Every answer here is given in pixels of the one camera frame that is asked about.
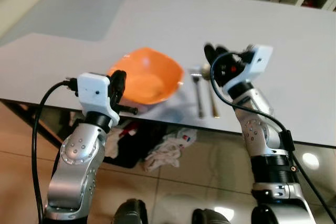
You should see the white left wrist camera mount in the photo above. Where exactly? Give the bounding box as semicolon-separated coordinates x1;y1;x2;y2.
76;72;122;126

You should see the white cloth with red print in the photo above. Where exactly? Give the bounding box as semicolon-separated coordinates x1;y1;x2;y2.
143;129;198;173

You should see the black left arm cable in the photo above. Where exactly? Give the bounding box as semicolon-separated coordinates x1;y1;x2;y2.
31;79;80;222

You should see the orange plastic bowl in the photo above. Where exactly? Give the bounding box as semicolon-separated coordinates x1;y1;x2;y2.
107;47;185;105

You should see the black right robot foot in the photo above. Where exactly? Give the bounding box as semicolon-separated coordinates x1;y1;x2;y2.
191;208;232;224

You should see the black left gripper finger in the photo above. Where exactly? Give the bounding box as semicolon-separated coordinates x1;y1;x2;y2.
109;70;128;97

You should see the dark table frame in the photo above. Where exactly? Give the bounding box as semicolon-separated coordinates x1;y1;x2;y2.
0;100;71;150

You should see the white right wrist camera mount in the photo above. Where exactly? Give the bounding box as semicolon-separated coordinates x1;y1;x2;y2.
226;45;274;97

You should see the beige crumpled cloth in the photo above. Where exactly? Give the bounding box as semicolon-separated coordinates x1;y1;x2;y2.
104;120;138;159

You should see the black left robot foot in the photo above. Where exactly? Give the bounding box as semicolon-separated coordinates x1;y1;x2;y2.
112;198;149;224

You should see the silver metal fork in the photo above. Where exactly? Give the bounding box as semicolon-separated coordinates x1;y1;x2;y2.
190;67;206;119

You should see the black bag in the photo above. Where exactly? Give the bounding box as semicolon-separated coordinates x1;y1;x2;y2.
102;121;175;170

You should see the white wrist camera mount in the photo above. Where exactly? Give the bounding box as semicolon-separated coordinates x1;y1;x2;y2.
76;72;122;126
226;45;274;97

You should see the black robot foot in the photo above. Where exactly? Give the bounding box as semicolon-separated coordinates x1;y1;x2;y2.
191;208;232;224
112;198;149;224

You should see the gold metal spoon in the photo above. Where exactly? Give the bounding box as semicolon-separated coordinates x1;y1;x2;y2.
202;63;221;119

